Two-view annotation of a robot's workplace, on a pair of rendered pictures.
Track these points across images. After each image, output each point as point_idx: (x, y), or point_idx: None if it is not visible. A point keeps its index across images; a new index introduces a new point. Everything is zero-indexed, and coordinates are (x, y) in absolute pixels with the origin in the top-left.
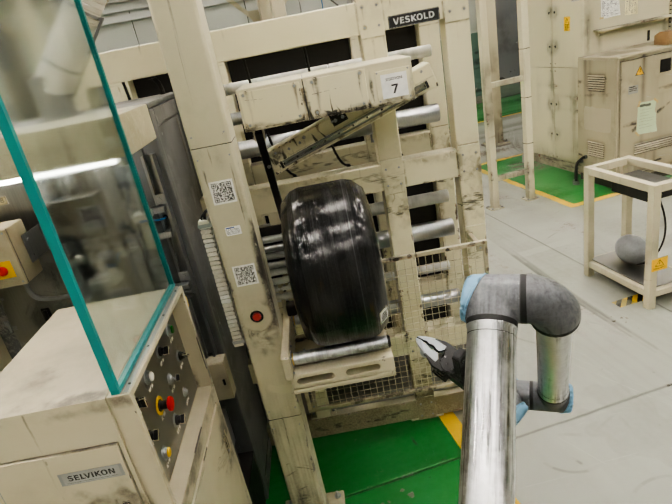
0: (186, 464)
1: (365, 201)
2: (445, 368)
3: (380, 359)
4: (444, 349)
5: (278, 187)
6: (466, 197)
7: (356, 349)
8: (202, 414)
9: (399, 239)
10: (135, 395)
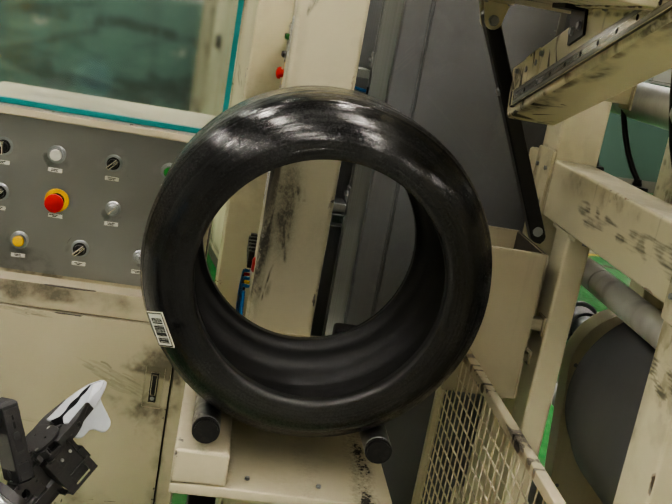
0: (27, 279)
1: (283, 126)
2: (27, 436)
3: (176, 437)
4: (63, 422)
5: (525, 155)
6: None
7: (196, 396)
8: (122, 293)
9: (635, 462)
10: (13, 142)
